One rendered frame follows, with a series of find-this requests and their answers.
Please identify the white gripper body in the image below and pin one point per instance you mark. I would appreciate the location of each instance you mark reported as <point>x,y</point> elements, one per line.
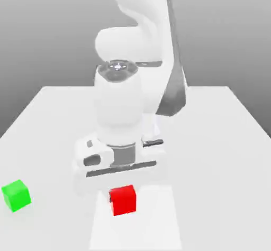
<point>120,176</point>

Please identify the small red cube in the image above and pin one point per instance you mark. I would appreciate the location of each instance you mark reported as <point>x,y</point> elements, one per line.
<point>123,201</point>

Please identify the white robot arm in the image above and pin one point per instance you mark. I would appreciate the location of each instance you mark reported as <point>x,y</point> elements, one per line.
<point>118,107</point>

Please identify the small green cube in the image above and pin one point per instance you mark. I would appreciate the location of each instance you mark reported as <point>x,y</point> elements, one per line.
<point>17,196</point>

